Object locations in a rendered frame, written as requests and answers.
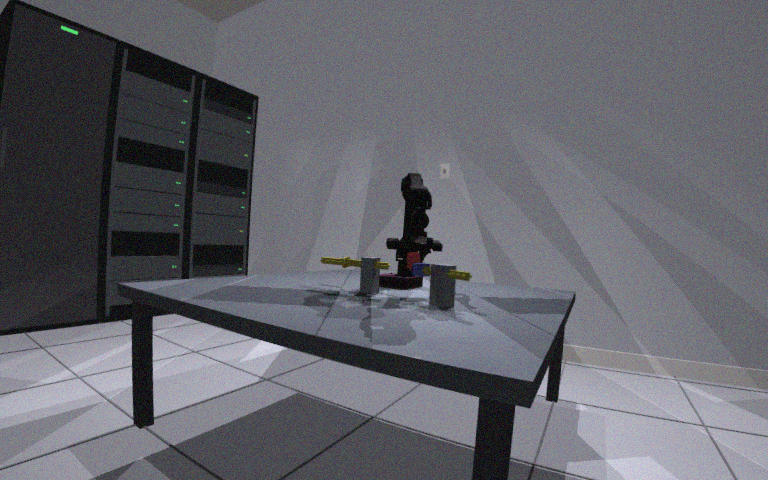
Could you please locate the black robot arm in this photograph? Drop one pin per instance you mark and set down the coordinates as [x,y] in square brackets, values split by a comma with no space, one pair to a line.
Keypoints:
[416,197]

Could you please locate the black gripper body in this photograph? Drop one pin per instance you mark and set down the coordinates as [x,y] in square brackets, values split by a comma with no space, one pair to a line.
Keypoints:
[394,243]

